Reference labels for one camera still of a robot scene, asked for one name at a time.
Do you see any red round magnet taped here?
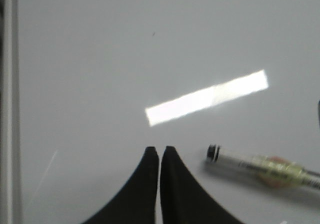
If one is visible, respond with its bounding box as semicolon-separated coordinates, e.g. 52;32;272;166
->
256;156;292;189

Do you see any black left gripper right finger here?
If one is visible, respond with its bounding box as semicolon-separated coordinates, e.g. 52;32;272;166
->
159;146;241;224

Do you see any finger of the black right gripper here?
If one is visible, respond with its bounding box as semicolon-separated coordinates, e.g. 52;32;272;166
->
317;101;320;127

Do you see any white whiteboard with aluminium frame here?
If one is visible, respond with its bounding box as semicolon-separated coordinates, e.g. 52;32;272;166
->
0;0;320;224

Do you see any white black whiteboard marker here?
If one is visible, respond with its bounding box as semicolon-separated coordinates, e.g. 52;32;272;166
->
206;145;320;190

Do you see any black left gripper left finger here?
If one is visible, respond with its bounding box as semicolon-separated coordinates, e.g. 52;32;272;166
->
84;146;159;224

